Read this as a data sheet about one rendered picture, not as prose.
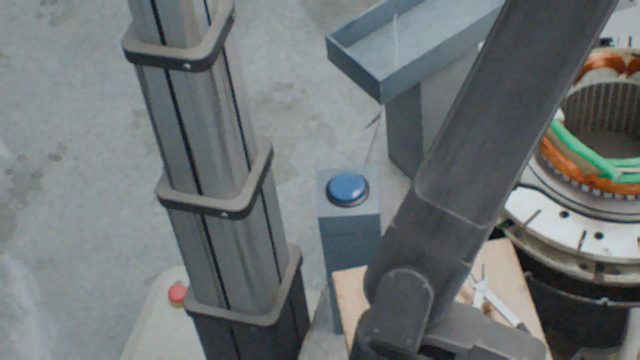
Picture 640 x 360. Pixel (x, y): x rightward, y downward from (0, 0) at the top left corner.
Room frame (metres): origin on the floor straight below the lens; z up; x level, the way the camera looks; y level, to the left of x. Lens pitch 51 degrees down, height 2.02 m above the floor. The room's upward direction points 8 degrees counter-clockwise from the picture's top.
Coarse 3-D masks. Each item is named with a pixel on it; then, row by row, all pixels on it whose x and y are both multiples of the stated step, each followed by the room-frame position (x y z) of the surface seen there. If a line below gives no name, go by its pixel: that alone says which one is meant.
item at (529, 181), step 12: (528, 168) 0.73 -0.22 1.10; (528, 180) 0.71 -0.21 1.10; (540, 192) 0.70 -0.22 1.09; (552, 192) 0.69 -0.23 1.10; (564, 204) 0.68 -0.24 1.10; (576, 204) 0.68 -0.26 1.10; (588, 216) 0.66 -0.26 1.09; (600, 216) 0.66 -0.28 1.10; (612, 216) 0.65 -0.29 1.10; (624, 216) 0.65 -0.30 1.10; (636, 216) 0.65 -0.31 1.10
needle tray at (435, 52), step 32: (384, 0) 1.06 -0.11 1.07; (416, 0) 1.09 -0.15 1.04; (448, 0) 1.09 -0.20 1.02; (480, 0) 1.08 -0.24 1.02; (352, 32) 1.03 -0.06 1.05; (384, 32) 1.05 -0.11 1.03; (416, 32) 1.04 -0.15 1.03; (448, 32) 1.03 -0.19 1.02; (480, 32) 1.01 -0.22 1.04; (352, 64) 0.97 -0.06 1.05; (384, 64) 0.99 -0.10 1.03; (416, 64) 0.95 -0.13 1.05; (448, 64) 1.00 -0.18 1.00; (384, 96) 0.92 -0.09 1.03; (416, 96) 0.98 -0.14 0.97; (448, 96) 1.00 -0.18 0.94; (416, 128) 0.98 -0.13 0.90; (416, 160) 0.98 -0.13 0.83
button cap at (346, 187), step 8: (336, 176) 0.80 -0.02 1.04; (344, 176) 0.80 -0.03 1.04; (352, 176) 0.80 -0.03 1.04; (360, 176) 0.80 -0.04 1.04; (336, 184) 0.79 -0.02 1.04; (344, 184) 0.79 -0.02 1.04; (352, 184) 0.79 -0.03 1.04; (360, 184) 0.79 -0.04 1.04; (336, 192) 0.78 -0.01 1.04; (344, 192) 0.78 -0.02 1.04; (352, 192) 0.78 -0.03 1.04; (360, 192) 0.78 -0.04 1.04; (336, 200) 0.78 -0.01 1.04; (344, 200) 0.77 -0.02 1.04; (352, 200) 0.77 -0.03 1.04
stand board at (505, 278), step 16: (496, 240) 0.67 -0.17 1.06; (480, 256) 0.65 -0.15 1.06; (496, 256) 0.65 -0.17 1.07; (512, 256) 0.65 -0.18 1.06; (336, 272) 0.66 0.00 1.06; (352, 272) 0.66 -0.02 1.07; (480, 272) 0.63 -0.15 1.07; (496, 272) 0.63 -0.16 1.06; (512, 272) 0.63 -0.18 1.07; (336, 288) 0.64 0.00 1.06; (352, 288) 0.64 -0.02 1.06; (464, 288) 0.62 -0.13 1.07; (496, 288) 0.61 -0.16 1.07; (512, 288) 0.61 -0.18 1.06; (352, 304) 0.62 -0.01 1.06; (512, 304) 0.59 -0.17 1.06; (528, 304) 0.59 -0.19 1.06; (352, 320) 0.60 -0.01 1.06; (496, 320) 0.57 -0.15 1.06; (528, 320) 0.57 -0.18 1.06; (352, 336) 0.58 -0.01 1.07
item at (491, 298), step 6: (486, 294) 0.59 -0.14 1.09; (492, 294) 0.59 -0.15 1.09; (486, 300) 0.59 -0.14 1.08; (492, 300) 0.58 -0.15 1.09; (498, 300) 0.58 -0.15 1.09; (492, 306) 0.58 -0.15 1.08; (498, 306) 0.57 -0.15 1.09; (504, 306) 0.57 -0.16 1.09; (498, 312) 0.57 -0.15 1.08; (504, 312) 0.57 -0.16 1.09; (510, 312) 0.57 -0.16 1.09; (504, 318) 0.56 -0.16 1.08; (510, 318) 0.56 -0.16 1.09; (516, 318) 0.56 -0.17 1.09; (510, 324) 0.56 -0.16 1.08; (516, 324) 0.55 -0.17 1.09
